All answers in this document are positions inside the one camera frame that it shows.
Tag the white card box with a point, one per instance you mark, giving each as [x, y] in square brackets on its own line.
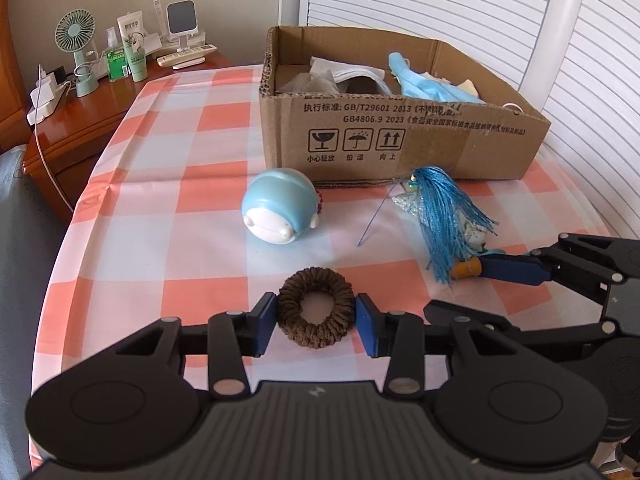
[131, 28]

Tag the white lace-edged cloth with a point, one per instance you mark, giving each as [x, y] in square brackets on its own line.
[342, 72]

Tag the white louvered closet door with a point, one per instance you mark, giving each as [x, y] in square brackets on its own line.
[575, 60]

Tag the white power strip charger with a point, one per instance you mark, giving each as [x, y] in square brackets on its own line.
[45, 97]

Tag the wooden bed headboard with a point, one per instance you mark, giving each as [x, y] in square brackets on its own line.
[14, 127]

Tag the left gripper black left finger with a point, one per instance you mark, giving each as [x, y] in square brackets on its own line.
[231, 335]

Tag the brown knitted scrunchie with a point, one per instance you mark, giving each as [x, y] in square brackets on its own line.
[316, 307]

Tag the green desk fan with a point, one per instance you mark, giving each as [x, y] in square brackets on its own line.
[73, 33]

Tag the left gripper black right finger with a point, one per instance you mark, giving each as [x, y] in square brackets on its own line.
[398, 336]

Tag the blue surgical face mask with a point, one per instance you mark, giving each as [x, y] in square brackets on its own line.
[417, 86]

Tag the cream knitted scrunchie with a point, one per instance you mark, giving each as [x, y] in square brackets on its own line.
[514, 107]

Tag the green small box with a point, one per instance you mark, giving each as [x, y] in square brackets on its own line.
[117, 66]

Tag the blue tassel sachet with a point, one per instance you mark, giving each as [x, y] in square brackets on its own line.
[453, 228]

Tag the green tube bottle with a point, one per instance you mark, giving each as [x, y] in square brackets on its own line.
[136, 59]

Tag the light blue round toy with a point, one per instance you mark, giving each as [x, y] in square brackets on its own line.
[280, 205]

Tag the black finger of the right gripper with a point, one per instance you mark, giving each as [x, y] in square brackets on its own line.
[439, 312]
[540, 267]

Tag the white remote control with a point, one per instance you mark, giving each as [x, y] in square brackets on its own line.
[186, 57]

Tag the cream yellow cloth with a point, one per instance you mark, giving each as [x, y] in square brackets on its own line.
[466, 85]

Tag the wooden nightstand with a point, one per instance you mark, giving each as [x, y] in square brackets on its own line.
[61, 157]

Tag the white stand with screen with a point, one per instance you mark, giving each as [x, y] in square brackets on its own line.
[178, 23]

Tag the grey cloud-print bedding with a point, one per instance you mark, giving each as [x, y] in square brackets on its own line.
[31, 236]

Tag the brown cardboard box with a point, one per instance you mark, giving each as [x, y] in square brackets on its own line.
[363, 136]

